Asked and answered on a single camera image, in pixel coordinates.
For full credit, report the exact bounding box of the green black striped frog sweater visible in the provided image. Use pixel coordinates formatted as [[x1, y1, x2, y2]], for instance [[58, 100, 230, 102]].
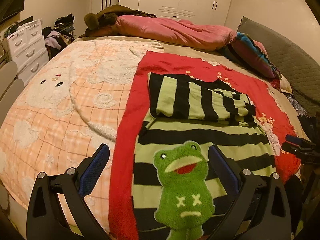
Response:
[[132, 73, 276, 239]]

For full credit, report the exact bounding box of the pile of dark clothes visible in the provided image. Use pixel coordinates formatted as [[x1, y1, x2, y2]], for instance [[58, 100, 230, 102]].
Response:
[[42, 14, 75, 60]]

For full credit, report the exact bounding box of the red floral blanket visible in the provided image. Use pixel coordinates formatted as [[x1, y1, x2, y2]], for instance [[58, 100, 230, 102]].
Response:
[[108, 52, 300, 239]]

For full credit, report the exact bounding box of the grey quilted headboard cushion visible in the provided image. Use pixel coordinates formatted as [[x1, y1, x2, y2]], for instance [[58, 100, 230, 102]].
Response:
[[238, 16, 320, 116]]

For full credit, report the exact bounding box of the peach plaid fluffy bedspread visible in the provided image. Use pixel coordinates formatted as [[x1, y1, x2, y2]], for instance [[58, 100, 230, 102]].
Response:
[[1, 39, 164, 221]]

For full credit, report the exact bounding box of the colourful striped pillow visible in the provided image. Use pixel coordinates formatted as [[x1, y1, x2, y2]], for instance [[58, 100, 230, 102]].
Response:
[[227, 32, 280, 79]]

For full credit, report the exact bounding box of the white plastic drawer unit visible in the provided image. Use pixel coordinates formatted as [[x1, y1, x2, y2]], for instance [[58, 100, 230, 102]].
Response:
[[4, 20, 49, 85]]

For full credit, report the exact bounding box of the pink quilt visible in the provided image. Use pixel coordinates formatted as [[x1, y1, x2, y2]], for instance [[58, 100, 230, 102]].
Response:
[[116, 15, 236, 51]]

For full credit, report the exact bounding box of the brown plush toy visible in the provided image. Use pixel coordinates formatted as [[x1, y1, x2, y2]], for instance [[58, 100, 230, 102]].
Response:
[[84, 12, 118, 30]]

